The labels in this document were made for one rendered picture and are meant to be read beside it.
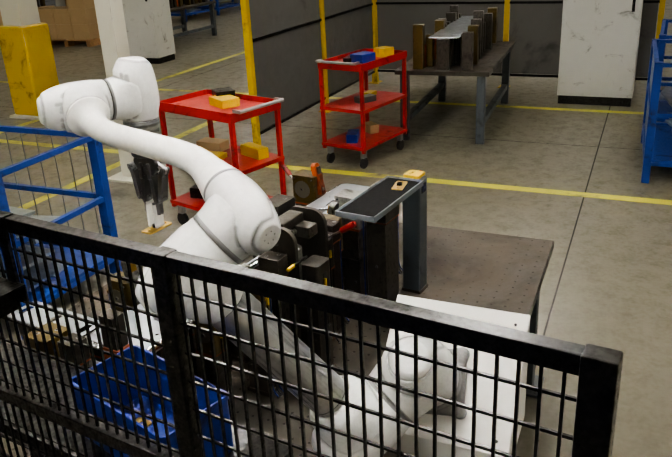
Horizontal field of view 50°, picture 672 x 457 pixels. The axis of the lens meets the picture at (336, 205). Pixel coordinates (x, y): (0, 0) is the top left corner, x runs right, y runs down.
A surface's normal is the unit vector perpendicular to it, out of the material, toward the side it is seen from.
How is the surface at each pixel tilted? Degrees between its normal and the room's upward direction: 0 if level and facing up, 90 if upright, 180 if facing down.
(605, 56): 90
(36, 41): 90
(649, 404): 0
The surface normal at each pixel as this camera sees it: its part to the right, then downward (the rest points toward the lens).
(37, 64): 0.92, 0.11
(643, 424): -0.04, -0.93
